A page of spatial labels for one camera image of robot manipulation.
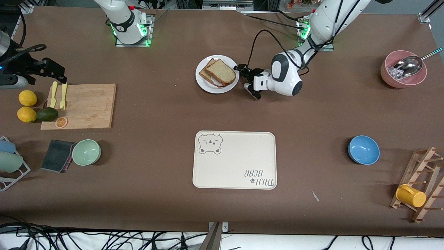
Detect white round plate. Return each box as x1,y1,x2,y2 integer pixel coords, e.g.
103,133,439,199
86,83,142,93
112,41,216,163
195,55,240,94

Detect plain brown bread slice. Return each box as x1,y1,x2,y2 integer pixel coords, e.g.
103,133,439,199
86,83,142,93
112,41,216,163
205,59,237,86

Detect yellow plastic knife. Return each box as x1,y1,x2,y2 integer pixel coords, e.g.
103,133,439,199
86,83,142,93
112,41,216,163
50,81,58,109

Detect yellow plastic fork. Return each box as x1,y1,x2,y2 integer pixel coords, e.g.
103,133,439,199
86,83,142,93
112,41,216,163
60,82,68,111

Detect yellow lemon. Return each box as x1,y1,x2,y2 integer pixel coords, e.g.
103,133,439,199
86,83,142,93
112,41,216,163
18,90,38,107
17,107,37,123

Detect dark green avocado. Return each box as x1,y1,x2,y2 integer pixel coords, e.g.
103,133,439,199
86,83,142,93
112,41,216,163
36,107,59,122

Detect wooden cutting board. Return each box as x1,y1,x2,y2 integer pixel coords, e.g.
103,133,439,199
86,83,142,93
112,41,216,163
41,83,117,131

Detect grey metal box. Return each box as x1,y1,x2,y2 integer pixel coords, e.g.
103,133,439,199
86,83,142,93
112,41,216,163
202,0,254,11

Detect pale blue cup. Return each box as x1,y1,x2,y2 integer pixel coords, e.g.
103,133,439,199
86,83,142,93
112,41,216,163
0,140,16,154

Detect dark folded cloth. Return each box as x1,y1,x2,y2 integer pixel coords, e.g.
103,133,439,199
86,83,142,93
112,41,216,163
41,139,77,173

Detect cream tray with bear print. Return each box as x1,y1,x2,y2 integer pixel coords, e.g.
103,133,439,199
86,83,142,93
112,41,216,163
193,131,278,190

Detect pale green bowl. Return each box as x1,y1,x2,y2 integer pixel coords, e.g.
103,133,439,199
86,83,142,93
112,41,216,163
72,139,102,166

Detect pale green cup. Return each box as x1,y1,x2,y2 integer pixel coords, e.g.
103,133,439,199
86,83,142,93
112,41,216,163
0,151,24,173

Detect pink bowl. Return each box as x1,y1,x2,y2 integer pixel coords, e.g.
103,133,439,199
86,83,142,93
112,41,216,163
380,50,427,89

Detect blue bowl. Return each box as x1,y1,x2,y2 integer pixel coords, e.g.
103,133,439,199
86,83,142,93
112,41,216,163
348,135,380,165

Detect crinkled clear plastic pieces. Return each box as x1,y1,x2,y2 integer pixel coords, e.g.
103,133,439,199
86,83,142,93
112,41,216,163
388,66,404,82

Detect metal scoop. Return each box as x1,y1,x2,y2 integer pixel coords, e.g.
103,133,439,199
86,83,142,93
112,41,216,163
392,47,444,78

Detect wooden cup rack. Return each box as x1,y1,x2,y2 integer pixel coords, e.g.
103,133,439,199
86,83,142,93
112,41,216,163
390,147,444,223

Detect yellow mug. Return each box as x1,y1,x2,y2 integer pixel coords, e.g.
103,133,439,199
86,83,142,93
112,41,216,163
396,184,427,208

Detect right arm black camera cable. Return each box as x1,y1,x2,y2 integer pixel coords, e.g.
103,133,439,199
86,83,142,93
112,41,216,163
0,7,47,63

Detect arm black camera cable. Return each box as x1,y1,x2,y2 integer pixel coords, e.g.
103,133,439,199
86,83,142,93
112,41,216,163
247,30,313,75
0,7,47,63

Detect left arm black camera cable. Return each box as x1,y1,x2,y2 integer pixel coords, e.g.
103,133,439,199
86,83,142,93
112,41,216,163
247,30,313,75

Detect black cable on table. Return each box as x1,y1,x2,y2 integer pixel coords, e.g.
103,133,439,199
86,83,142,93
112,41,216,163
242,10,306,30

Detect white wire rack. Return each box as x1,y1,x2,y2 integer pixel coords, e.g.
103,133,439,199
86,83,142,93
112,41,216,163
0,136,31,192

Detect black floor cable tangle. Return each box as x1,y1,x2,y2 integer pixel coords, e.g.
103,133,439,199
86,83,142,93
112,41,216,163
0,215,208,250

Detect grey metal table bracket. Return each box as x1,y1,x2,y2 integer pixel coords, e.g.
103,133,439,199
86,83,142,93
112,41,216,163
198,222,229,250

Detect aluminium frame bar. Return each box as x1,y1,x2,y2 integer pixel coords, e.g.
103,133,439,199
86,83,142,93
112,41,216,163
421,0,444,21

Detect black floor cable loops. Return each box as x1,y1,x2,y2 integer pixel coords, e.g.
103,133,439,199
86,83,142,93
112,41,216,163
321,235,396,250

